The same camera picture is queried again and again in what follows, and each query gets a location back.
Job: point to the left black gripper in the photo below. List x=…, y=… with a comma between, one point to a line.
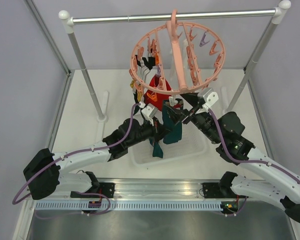
x=159, y=131

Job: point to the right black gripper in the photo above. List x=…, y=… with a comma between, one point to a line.
x=177, y=115

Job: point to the teal reindeer sock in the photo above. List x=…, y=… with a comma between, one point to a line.
x=175, y=134

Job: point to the teal sock front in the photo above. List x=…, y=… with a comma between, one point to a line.
x=157, y=153

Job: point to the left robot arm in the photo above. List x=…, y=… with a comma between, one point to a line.
x=46, y=170

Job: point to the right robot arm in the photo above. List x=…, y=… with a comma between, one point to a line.
x=281, y=187

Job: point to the pink round clip hanger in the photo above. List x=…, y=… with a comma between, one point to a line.
x=189, y=79

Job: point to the red sock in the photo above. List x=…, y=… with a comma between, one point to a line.
x=155, y=95

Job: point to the white plastic basket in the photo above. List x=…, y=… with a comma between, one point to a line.
x=192, y=144

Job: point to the green patterned sock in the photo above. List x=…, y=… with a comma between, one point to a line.
x=138, y=97

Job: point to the black white striped sock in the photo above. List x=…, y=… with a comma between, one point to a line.
x=144, y=67

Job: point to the purple clothes peg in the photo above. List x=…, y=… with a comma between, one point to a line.
x=203, y=41

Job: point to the metal clothes rack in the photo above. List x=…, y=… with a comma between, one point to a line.
x=276, y=13

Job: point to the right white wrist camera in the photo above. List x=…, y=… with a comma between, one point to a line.
x=207, y=98

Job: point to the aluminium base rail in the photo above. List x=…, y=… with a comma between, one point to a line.
x=164, y=189

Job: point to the white slotted cable duct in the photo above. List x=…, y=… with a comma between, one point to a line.
x=129, y=205

